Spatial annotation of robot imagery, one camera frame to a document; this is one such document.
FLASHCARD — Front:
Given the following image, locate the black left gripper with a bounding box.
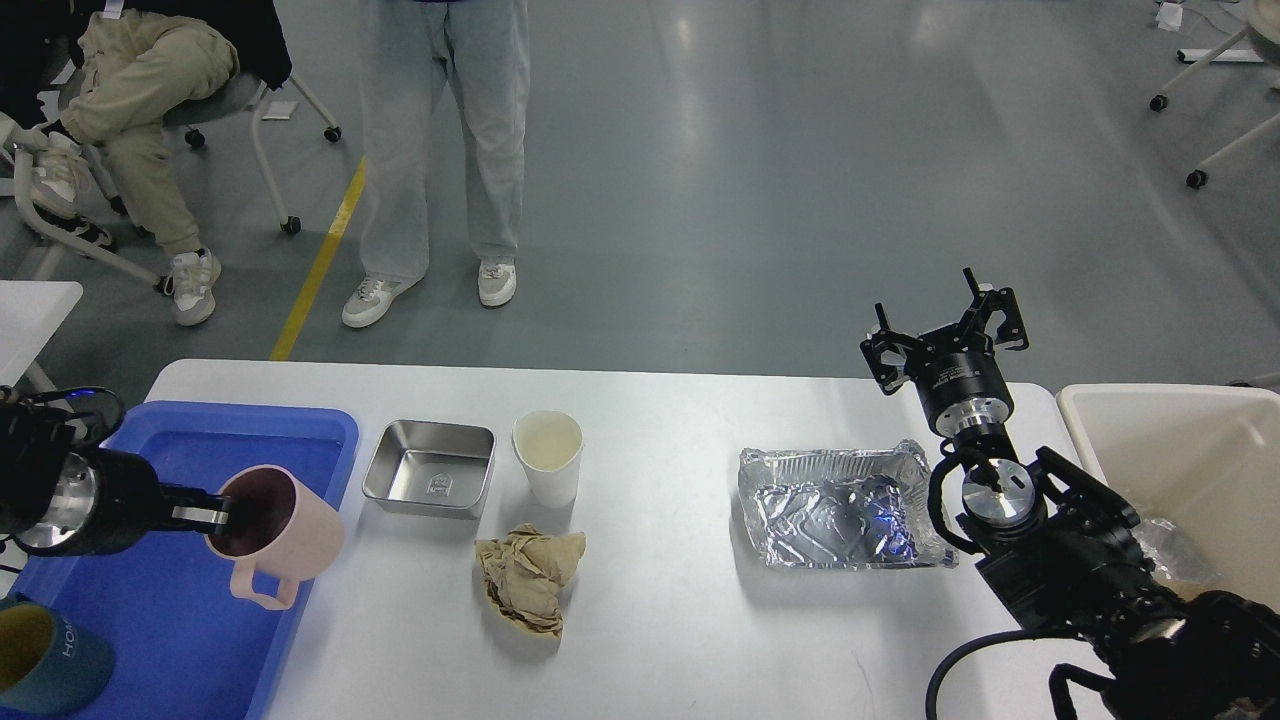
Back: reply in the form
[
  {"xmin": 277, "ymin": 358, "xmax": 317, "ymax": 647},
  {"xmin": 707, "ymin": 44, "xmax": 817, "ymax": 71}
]
[{"xmin": 15, "ymin": 448, "xmax": 230, "ymax": 557}]

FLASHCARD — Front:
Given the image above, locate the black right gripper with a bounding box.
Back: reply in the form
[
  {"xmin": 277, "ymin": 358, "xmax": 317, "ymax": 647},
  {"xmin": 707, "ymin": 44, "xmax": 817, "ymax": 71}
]
[{"xmin": 860, "ymin": 266, "xmax": 1030, "ymax": 439}]

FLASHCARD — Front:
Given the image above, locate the pink ceramic mug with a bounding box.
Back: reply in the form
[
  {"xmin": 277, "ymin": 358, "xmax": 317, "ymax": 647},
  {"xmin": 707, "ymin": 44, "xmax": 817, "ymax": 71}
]
[{"xmin": 206, "ymin": 464, "xmax": 346, "ymax": 611}]

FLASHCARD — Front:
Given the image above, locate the stainless steel square tray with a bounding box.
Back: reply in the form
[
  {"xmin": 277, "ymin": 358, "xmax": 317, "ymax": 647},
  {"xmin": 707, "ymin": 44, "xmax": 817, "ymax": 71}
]
[{"xmin": 362, "ymin": 419, "xmax": 495, "ymax": 520}]

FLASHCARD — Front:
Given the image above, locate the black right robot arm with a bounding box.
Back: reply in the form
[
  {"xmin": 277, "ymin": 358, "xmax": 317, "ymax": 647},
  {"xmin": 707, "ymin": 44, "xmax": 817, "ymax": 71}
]
[{"xmin": 860, "ymin": 269, "xmax": 1279, "ymax": 719}]

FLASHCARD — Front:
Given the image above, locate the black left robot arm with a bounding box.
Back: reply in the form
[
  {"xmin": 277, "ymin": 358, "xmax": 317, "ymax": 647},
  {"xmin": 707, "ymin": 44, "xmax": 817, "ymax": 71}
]
[{"xmin": 1, "ymin": 386, "xmax": 243, "ymax": 557}]

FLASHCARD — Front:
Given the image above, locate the dark teal mug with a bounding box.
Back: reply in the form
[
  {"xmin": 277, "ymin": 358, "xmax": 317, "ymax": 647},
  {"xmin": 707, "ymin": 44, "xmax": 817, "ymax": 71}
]
[{"xmin": 1, "ymin": 594, "xmax": 116, "ymax": 717}]

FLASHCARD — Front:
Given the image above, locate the aluminium foil container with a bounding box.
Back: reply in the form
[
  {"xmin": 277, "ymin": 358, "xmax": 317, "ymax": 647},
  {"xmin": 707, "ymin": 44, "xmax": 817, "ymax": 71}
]
[{"xmin": 737, "ymin": 439, "xmax": 957, "ymax": 571}]

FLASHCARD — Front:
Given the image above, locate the white side table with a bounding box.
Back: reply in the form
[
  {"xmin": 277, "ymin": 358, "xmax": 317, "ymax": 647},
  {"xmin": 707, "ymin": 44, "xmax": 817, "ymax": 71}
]
[{"xmin": 1, "ymin": 281, "xmax": 83, "ymax": 391}]

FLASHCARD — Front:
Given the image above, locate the white plastic bin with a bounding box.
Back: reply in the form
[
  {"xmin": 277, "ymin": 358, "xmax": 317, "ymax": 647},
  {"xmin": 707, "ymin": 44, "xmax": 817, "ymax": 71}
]
[{"xmin": 1057, "ymin": 384, "xmax": 1279, "ymax": 607}]

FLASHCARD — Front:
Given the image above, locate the crumpled clear plastic bag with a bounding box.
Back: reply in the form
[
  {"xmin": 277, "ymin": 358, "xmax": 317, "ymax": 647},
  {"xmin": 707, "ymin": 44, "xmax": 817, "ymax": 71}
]
[{"xmin": 1132, "ymin": 518, "xmax": 1221, "ymax": 598}]

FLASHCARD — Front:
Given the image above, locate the crumpled brown paper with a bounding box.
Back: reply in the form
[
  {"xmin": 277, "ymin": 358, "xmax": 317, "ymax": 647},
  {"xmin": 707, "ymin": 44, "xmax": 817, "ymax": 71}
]
[{"xmin": 474, "ymin": 523, "xmax": 588, "ymax": 641}]

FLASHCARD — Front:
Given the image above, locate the white paper cup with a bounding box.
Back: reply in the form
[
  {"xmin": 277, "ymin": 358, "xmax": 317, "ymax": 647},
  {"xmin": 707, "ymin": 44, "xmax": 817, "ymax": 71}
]
[{"xmin": 512, "ymin": 410, "xmax": 584, "ymax": 509}]

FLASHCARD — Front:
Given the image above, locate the grey office chair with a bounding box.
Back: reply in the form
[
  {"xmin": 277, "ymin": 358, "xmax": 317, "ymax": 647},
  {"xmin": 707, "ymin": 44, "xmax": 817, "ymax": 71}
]
[{"xmin": 3, "ymin": 69, "xmax": 342, "ymax": 293}]

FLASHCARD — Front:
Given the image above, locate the seated person in khaki trousers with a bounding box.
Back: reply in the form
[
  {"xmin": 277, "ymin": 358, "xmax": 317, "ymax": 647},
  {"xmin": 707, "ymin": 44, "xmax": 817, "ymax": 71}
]
[{"xmin": 3, "ymin": 1, "xmax": 292, "ymax": 325}]

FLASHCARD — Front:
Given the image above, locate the white wheeled stand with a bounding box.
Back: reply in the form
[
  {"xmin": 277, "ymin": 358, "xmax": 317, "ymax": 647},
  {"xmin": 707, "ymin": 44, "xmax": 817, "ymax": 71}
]
[{"xmin": 1148, "ymin": 0, "xmax": 1280, "ymax": 190}]

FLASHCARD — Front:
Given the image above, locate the standing person in light jeans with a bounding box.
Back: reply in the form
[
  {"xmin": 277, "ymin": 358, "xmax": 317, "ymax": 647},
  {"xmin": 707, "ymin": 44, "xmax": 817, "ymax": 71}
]
[{"xmin": 340, "ymin": 0, "xmax": 531, "ymax": 331}]

